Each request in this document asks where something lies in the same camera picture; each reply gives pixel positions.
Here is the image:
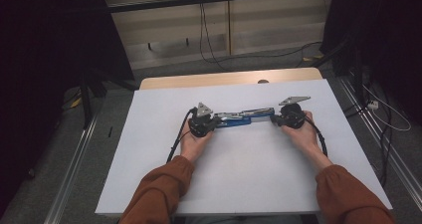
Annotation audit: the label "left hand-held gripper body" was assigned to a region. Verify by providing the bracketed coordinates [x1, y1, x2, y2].
[188, 102, 217, 138]

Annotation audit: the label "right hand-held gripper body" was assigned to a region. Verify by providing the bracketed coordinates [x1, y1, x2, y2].
[278, 96, 312, 129]

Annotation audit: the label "blue stapler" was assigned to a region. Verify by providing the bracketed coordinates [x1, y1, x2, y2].
[213, 107, 276, 128]

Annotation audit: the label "person's left hand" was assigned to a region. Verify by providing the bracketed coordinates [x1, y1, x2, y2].
[179, 127, 213, 163]

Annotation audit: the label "person's right hand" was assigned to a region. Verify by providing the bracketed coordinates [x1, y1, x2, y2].
[282, 111, 324, 157]

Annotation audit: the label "white table cover board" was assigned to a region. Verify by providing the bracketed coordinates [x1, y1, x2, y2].
[95, 79, 393, 216]

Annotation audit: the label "black metal stand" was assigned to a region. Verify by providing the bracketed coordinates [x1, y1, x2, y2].
[79, 68, 137, 130]
[312, 34, 366, 103]

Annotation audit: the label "person's grey trousers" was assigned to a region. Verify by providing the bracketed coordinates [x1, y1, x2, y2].
[172, 214, 319, 224]

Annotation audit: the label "narrow black curtain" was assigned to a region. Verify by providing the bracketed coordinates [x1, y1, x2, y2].
[319, 0, 422, 125]

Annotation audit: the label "wide black curtain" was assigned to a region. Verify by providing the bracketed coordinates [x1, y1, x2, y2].
[0, 0, 135, 212]

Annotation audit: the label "left hand-held gripper black cable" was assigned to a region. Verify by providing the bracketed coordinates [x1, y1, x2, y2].
[166, 107, 197, 163]

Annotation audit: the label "hand-held gripper black cable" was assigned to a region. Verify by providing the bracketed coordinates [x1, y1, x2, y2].
[305, 115, 328, 158]
[166, 107, 197, 163]

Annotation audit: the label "right hand-held gripper black cable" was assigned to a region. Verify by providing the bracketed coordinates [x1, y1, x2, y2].
[305, 115, 328, 158]

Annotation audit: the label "black cable along floor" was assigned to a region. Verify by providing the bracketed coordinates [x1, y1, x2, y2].
[205, 41, 323, 66]

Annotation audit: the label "black hanging cable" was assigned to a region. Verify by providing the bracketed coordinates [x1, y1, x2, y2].
[198, 1, 230, 71]

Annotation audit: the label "bundle of black floor cables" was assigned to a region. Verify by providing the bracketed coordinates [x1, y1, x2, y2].
[342, 94, 394, 188]

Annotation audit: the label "white cable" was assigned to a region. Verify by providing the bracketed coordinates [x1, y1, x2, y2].
[362, 84, 412, 132]

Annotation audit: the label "silver metal floor rail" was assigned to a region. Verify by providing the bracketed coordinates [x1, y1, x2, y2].
[336, 76, 422, 202]
[43, 115, 99, 224]

